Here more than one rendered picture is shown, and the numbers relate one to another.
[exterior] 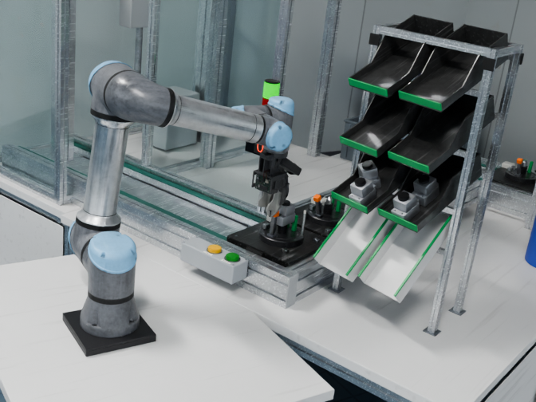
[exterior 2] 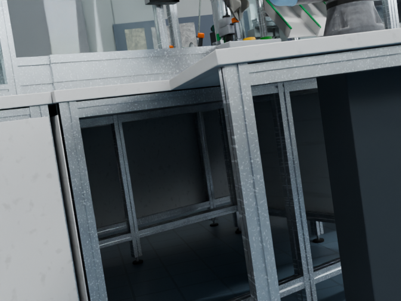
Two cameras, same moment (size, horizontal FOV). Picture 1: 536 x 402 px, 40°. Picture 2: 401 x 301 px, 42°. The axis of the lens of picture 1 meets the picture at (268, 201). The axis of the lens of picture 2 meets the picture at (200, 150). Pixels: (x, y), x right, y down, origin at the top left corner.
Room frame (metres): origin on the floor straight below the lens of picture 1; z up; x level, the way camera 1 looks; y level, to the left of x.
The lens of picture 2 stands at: (1.56, 1.76, 0.74)
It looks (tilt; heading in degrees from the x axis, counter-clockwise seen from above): 3 degrees down; 292
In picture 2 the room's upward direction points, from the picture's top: 8 degrees counter-clockwise
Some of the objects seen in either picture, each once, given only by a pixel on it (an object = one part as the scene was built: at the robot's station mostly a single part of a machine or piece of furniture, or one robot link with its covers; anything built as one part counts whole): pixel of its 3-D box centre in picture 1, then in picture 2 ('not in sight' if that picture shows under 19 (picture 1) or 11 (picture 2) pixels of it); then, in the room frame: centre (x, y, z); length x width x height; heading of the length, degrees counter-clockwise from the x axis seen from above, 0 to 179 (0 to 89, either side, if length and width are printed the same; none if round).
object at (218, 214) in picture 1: (213, 222); not in sight; (2.32, 0.17, 0.91); 0.84 x 0.28 x 0.10; 54
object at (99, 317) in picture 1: (110, 305); (351, 20); (1.66, 0.37, 0.93); 0.15 x 0.15 x 0.10
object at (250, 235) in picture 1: (281, 241); not in sight; (2.12, -0.05, 0.96); 0.24 x 0.24 x 0.02; 54
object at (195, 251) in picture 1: (213, 259); (250, 51); (2.00, 0.14, 0.93); 0.21 x 0.07 x 0.06; 54
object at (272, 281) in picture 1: (182, 238); (191, 63); (2.16, 0.26, 0.91); 0.89 x 0.06 x 0.11; 54
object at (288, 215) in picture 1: (285, 210); (225, 25); (2.13, -0.06, 1.06); 0.08 x 0.04 x 0.07; 144
